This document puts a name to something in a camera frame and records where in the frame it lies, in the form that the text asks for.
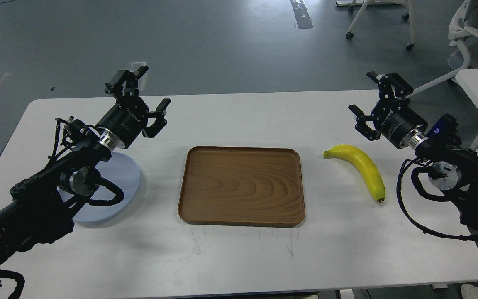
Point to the white shoe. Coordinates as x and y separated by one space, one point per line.
468 291

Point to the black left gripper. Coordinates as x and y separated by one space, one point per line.
127 118

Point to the light blue plate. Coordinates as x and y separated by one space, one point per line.
124 172

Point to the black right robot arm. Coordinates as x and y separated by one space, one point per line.
445 171

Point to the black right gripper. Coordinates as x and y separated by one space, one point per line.
392 117

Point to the white rolling table base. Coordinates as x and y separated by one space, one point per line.
382 17

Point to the brown wooden tray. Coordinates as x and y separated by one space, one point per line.
245 186

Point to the white office chair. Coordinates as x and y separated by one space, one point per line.
463 25

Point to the yellow banana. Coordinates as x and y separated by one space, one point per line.
364 164

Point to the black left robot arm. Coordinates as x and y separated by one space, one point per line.
43 206

